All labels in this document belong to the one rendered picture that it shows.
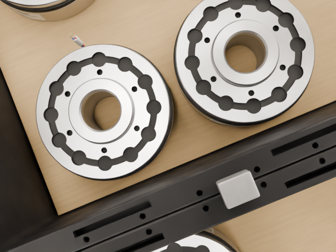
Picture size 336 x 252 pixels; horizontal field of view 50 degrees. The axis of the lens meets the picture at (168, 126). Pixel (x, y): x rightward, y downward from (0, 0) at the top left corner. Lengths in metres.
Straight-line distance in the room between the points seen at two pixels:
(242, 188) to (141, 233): 0.06
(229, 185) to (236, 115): 0.09
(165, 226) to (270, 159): 0.07
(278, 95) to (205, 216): 0.12
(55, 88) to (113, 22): 0.08
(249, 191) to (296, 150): 0.04
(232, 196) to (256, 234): 0.13
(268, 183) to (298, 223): 0.12
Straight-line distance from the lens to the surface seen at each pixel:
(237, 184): 0.18
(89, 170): 0.27
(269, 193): 0.20
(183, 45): 0.27
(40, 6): 0.30
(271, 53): 0.27
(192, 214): 0.20
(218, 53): 0.26
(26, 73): 0.33
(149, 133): 0.27
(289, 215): 0.31
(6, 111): 0.31
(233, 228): 0.30
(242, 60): 0.30
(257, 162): 0.20
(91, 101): 0.29
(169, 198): 0.20
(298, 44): 0.29
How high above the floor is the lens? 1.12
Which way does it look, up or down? 86 degrees down
